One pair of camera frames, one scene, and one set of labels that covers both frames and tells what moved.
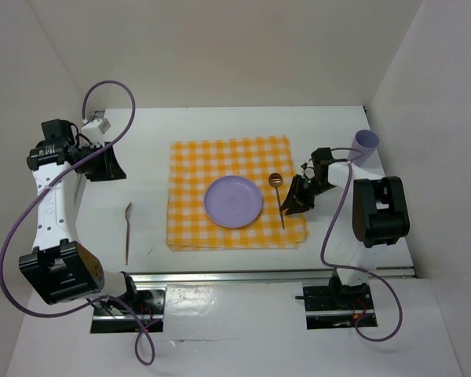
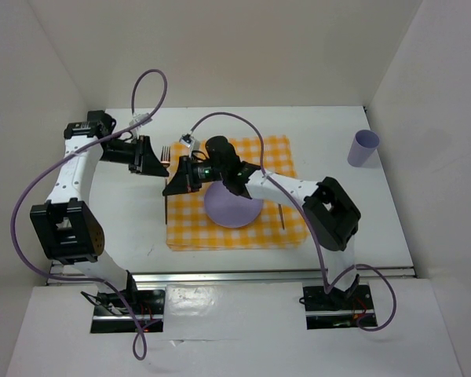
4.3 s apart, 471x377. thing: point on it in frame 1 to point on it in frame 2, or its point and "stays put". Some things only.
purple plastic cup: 366,140 stays put
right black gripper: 296,199 to 185,181
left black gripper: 111,169 to 144,161
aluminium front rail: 253,276 stays put
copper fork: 127,232 to 166,162
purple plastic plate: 233,201 stays put
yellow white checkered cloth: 193,166 stays put
